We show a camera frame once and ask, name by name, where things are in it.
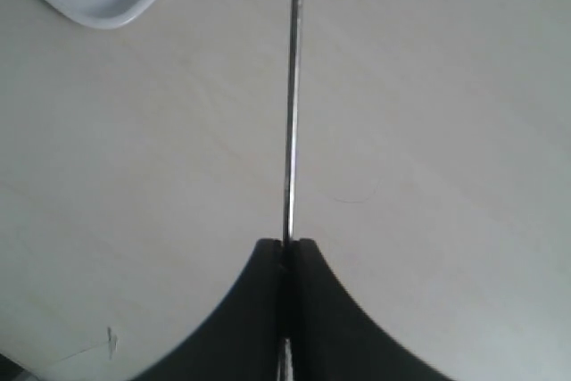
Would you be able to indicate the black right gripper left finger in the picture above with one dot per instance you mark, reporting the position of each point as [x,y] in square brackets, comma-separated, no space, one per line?
[239,340]

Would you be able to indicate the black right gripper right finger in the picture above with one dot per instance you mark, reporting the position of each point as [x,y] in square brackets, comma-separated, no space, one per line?
[331,336]

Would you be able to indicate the thin metal skewer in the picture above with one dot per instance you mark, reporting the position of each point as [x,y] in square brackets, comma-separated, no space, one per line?
[285,365]

